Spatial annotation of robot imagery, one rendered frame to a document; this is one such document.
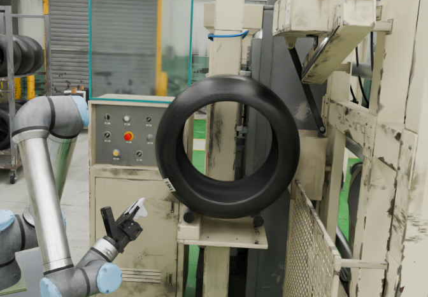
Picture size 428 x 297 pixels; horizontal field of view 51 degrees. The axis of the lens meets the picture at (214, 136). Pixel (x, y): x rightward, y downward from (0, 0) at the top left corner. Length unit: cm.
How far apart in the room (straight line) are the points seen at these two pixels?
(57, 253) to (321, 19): 108
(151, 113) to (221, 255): 84
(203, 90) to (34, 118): 61
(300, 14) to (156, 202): 147
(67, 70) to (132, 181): 924
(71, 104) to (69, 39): 1004
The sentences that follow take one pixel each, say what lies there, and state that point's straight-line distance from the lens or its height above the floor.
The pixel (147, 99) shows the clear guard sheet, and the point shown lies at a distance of 249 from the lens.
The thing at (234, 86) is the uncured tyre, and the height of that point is 143.
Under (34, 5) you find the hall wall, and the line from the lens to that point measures 1191.
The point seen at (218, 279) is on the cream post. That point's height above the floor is 44.
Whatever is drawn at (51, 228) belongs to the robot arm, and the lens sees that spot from 148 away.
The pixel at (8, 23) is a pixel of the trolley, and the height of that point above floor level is 173.
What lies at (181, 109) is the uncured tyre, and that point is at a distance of 172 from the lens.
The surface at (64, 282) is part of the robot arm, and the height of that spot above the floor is 87.
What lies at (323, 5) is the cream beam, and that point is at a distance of 150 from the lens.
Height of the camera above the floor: 157
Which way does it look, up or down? 11 degrees down
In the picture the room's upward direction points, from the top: 3 degrees clockwise
